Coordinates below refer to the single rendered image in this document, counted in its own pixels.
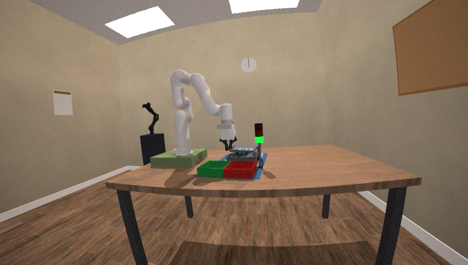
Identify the green open bin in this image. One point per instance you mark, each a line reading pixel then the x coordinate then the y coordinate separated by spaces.
pixel 212 169

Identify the red bin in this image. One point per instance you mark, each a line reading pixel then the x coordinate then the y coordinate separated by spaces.
pixel 240 169

